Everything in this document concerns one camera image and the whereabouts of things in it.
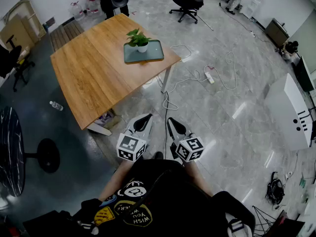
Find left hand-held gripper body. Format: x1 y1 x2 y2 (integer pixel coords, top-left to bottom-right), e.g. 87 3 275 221
116 129 149 163

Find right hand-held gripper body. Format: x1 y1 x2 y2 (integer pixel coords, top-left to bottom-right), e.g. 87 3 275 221
170 131 205 163

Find grey-green tray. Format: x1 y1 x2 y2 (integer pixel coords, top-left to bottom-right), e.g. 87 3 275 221
123 39 165 64

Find small green potted plant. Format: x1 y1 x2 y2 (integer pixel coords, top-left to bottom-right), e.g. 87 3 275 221
125 28 152 53

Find person's left forearm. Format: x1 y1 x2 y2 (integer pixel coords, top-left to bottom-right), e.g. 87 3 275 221
98 157 136 202

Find person's right forearm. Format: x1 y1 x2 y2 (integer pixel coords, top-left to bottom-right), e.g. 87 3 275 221
183 159 214 198

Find bag under table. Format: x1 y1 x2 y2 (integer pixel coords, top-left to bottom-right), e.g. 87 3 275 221
94 109 116 127

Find white table leg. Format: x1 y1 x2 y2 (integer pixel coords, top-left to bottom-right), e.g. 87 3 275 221
160 64 172 94
86 121 113 136

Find person's black patched shirt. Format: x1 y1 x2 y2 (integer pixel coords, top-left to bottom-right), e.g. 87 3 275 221
22 158 256 237

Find clear plastic water bottle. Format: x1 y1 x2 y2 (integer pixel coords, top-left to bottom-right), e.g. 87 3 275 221
49 100 64 112

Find white pole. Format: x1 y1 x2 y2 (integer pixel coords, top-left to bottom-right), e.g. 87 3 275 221
197 13 215 32

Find white cabinet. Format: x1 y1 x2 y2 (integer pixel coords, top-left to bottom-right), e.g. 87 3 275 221
263 72 314 152

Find slatted wooden bench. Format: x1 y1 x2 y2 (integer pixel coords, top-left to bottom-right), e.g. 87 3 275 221
49 20 85 52

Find round black marble table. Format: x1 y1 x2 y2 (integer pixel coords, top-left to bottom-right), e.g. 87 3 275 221
0 106 61 198

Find black office chair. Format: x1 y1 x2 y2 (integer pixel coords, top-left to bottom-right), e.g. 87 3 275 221
168 0 214 25

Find clear water jug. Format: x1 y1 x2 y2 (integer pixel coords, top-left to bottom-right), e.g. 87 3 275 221
84 0 100 15
70 0 85 22

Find black monitor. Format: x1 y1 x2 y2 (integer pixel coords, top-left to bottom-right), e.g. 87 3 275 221
294 55 316 93

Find grey metal cabinet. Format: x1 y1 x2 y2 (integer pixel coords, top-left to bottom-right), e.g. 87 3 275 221
264 17 290 47

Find black swivel chair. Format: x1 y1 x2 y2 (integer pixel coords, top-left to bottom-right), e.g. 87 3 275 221
0 34 36 92

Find white water dispenser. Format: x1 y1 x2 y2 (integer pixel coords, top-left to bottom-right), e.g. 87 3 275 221
242 0 263 20

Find leaning cardboard and wood panels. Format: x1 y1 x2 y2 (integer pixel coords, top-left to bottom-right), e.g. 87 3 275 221
0 0 47 52

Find black floor cable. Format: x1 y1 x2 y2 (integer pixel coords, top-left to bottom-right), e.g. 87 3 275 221
162 90 171 158

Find white looped cable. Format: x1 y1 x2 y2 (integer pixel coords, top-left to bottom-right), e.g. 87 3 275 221
169 43 193 63

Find white power strip cable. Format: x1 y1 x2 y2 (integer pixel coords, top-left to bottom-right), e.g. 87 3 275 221
162 42 238 111

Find white shoulder strap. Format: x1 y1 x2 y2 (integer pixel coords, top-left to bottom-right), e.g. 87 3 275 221
225 211 250 237

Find bundle of black cables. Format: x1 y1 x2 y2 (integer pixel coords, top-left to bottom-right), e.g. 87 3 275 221
265 171 286 206

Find black wire rack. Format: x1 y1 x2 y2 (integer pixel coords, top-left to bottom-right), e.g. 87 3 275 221
251 205 278 237

